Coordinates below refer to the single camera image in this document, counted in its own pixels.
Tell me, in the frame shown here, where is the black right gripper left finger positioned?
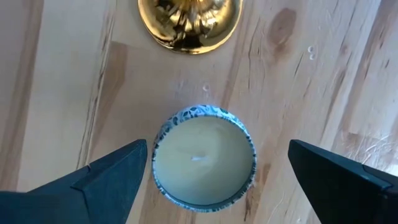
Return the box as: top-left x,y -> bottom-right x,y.
0,139 -> 149,224

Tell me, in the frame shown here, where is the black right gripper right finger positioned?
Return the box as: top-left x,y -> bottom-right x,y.
287,139 -> 398,224

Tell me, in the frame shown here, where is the blue patterned candle tin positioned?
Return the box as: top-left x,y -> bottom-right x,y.
151,105 -> 257,213

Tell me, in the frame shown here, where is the gold candlestick holder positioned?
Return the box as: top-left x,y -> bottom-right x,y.
137,0 -> 244,55

